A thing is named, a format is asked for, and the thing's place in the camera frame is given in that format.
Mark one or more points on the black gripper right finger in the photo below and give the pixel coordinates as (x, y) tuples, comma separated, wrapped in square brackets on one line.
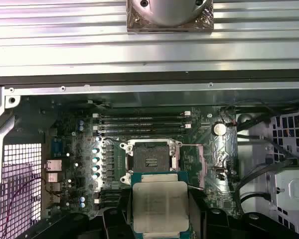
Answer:
[(216, 226)]

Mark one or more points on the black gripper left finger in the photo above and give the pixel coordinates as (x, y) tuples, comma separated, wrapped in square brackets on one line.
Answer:
[(114, 224)]

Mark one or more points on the silver green CPU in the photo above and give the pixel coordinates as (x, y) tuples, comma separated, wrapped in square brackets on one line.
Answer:
[(159, 206)]

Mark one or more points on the metal socket cover frame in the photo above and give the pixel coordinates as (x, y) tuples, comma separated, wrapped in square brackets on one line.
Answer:
[(201, 166)]

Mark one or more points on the black RAM slot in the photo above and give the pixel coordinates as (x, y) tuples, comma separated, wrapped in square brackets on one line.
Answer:
[(139, 127), (139, 121), (109, 196), (109, 191), (139, 133), (139, 115)]

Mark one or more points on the metal CPU socket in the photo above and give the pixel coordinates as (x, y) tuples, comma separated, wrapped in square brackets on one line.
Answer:
[(149, 152)]

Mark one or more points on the silver blue capacitor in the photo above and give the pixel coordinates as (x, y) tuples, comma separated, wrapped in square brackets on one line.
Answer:
[(95, 176), (95, 168), (82, 199), (96, 159), (81, 128), (95, 150), (82, 205), (98, 139), (81, 122)]

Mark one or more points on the internal USB port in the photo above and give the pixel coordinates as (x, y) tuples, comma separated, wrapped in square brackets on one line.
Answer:
[(221, 170)]

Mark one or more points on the silver rear port block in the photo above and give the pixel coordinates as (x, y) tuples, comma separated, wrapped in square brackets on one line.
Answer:
[(53, 166), (52, 177), (53, 187)]

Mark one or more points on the perforated metal drive cage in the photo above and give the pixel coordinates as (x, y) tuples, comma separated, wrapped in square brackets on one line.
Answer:
[(289, 179)]

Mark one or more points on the blue serial port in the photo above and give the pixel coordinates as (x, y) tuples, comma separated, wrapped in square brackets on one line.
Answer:
[(57, 148)]

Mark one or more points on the round silver coin battery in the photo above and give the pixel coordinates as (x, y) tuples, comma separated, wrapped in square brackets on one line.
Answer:
[(218, 129)]

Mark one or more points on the green motherboard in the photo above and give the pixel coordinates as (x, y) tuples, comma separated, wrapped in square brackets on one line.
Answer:
[(189, 122)]

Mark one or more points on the black grey PC case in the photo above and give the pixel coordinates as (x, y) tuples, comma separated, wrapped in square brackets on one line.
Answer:
[(114, 79)]

